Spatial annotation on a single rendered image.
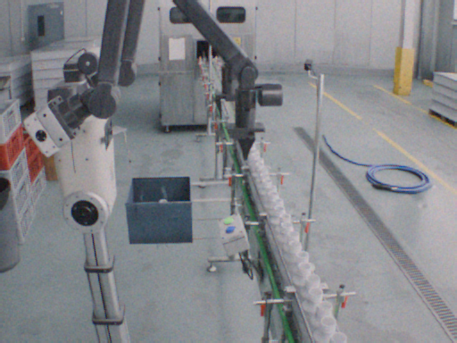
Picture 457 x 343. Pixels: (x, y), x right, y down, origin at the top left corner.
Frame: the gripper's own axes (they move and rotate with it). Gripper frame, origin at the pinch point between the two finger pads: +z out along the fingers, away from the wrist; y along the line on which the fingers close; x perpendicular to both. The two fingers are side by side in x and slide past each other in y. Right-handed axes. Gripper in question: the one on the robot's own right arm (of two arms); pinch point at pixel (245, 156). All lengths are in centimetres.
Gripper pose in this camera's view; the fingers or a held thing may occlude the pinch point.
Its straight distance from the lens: 125.7
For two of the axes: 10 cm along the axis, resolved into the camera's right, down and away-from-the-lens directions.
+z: 0.1, 9.3, 3.6
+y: 9.9, -0.4, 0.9
